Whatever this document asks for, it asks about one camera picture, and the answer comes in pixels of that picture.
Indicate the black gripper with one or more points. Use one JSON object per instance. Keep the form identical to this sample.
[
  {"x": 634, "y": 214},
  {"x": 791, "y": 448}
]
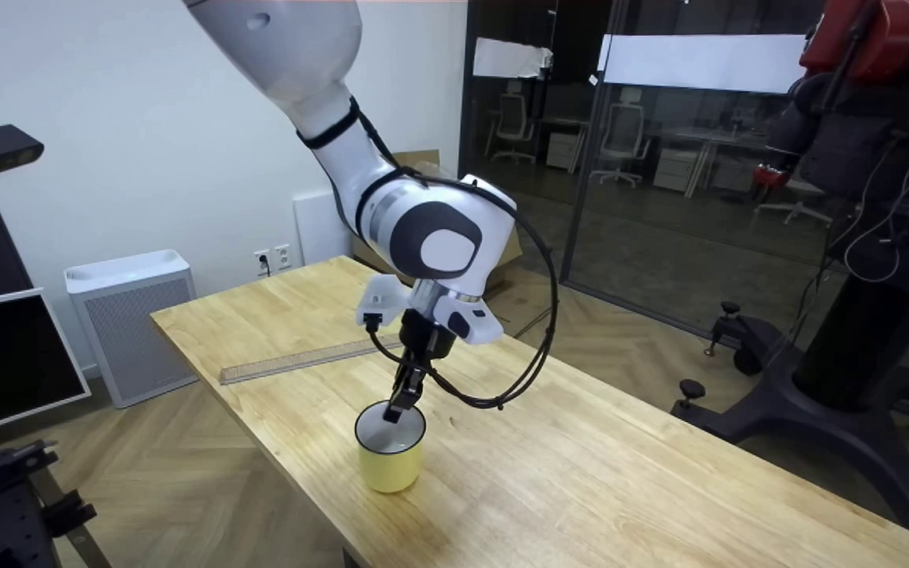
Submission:
[{"x": 424, "y": 340}]

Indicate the yellow enamel cup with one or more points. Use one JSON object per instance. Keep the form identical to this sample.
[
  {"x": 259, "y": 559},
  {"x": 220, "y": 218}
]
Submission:
[{"x": 389, "y": 448}]

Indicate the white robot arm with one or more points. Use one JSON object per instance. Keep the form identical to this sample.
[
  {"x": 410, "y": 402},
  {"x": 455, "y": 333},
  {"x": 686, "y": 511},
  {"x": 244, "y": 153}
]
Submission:
[{"x": 442, "y": 233}]

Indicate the long metal ruler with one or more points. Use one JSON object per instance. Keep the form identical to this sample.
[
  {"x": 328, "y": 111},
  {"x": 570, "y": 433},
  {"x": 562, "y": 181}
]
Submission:
[{"x": 290, "y": 360}]

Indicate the white air purifier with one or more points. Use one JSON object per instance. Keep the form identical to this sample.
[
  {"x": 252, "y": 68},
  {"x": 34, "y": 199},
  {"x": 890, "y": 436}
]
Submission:
[{"x": 114, "y": 305}]

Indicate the black monitor screen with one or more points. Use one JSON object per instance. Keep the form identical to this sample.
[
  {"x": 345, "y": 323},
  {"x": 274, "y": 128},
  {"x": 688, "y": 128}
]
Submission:
[{"x": 36, "y": 363}]

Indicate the red and black robot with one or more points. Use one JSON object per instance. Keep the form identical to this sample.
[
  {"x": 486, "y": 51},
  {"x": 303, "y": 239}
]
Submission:
[{"x": 845, "y": 130}]

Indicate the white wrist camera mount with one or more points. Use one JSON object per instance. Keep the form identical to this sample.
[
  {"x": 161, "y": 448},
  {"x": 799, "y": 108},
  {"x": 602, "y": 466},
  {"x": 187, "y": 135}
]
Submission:
[{"x": 465, "y": 316}]

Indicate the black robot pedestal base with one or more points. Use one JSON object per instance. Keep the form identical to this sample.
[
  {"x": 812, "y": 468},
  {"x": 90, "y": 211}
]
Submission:
[{"x": 839, "y": 391}]

